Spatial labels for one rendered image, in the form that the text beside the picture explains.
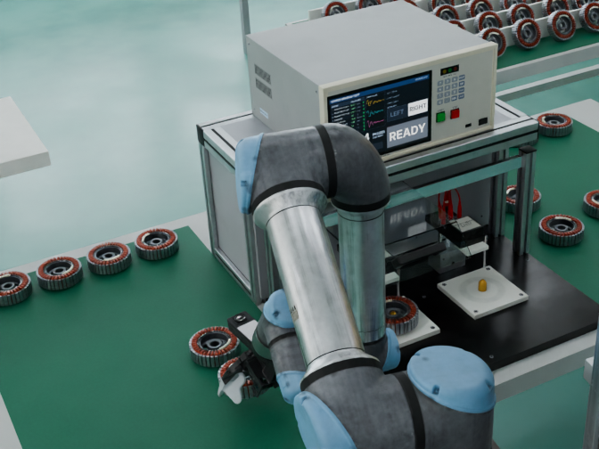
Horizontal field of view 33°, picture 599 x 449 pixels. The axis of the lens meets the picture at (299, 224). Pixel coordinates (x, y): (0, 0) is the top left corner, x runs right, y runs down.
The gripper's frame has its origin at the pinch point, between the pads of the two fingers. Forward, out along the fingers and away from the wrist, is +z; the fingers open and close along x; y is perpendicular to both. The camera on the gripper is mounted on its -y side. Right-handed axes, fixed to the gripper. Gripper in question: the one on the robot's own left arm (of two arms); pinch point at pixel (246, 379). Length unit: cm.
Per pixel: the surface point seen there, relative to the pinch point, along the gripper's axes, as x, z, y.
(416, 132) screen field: 54, -25, -27
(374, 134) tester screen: 43, -26, -29
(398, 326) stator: 35.9, -2.2, 4.3
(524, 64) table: 173, 53, -80
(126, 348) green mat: -12.6, 21.7, -25.2
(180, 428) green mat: -15.1, 6.3, 1.8
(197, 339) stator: 0.0, 13.1, -17.1
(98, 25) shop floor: 153, 294, -353
